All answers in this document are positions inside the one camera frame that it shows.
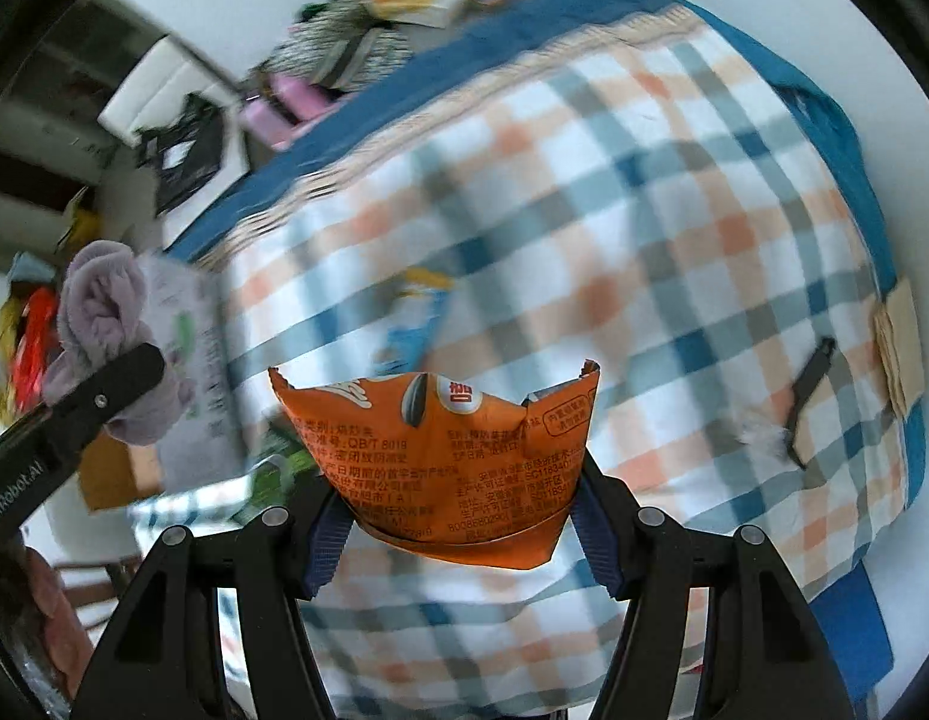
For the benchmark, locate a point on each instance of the green packet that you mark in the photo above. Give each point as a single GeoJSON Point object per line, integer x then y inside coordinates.
{"type": "Point", "coordinates": [273, 476]}

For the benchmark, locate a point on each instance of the white fluff tuft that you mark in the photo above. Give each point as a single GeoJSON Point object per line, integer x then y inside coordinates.
{"type": "Point", "coordinates": [760, 436]}

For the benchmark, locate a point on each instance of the beige cloth patch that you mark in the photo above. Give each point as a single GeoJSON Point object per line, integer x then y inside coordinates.
{"type": "Point", "coordinates": [900, 349]}

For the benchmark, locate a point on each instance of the blue snack packet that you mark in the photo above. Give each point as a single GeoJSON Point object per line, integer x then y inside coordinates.
{"type": "Point", "coordinates": [415, 322]}

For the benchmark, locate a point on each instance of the checkered tablecloth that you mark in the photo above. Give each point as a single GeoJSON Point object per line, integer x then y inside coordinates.
{"type": "Point", "coordinates": [846, 135]}

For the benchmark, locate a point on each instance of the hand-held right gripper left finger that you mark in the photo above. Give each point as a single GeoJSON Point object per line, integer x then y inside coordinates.
{"type": "Point", "coordinates": [329, 549]}

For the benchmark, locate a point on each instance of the black bag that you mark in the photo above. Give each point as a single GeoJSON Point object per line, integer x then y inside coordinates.
{"type": "Point", "coordinates": [187, 154]}

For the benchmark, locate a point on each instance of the red and yellow bags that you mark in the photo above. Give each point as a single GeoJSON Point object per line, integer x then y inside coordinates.
{"type": "Point", "coordinates": [29, 345]}

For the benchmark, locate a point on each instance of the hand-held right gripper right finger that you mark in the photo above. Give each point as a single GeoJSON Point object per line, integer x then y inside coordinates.
{"type": "Point", "coordinates": [595, 549]}

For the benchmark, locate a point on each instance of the striped cloth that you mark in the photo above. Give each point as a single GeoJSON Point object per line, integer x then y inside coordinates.
{"type": "Point", "coordinates": [337, 37]}

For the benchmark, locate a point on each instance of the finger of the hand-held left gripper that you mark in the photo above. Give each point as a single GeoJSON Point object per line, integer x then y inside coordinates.
{"type": "Point", "coordinates": [108, 394]}

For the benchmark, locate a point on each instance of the orange snack packet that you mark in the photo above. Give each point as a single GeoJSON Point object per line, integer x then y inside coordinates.
{"type": "Point", "coordinates": [442, 465]}

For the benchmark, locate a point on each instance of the purple fluffy cloth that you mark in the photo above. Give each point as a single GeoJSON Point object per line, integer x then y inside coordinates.
{"type": "Point", "coordinates": [104, 300]}

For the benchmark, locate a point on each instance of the plaid blanket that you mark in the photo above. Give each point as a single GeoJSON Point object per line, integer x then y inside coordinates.
{"type": "Point", "coordinates": [621, 240]}

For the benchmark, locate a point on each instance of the white box with green print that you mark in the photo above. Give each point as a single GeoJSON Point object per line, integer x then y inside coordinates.
{"type": "Point", "coordinates": [202, 360]}

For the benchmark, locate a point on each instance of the cardboard box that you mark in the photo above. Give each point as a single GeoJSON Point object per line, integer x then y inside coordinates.
{"type": "Point", "coordinates": [112, 476]}

